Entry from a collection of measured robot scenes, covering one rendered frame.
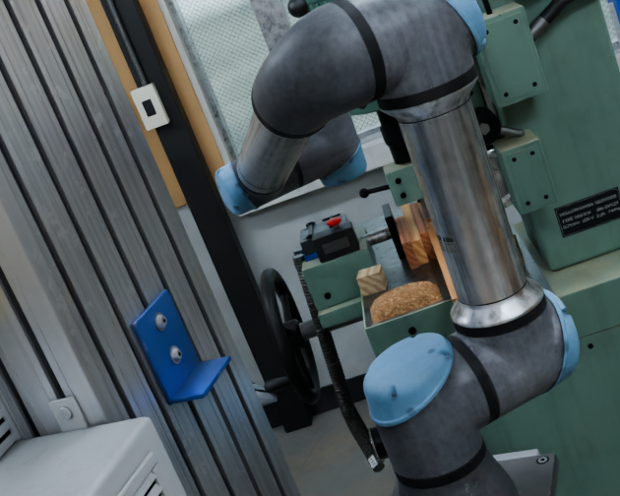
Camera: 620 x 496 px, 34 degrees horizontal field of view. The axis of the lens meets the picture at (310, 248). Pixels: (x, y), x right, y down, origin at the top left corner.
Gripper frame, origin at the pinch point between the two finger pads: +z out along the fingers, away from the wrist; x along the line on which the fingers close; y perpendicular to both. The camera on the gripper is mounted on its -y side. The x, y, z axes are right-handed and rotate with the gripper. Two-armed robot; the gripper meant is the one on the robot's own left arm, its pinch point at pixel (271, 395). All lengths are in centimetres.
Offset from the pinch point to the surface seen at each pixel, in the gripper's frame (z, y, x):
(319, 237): 4.5, -32.8, -1.2
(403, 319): 21.0, -27.1, 20.8
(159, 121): -51, -28, -123
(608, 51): 49, -75, 1
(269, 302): -3.0, -18.8, -0.1
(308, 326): 5.0, -12.2, -8.4
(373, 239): 14.9, -32.4, -7.4
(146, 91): -56, -36, -122
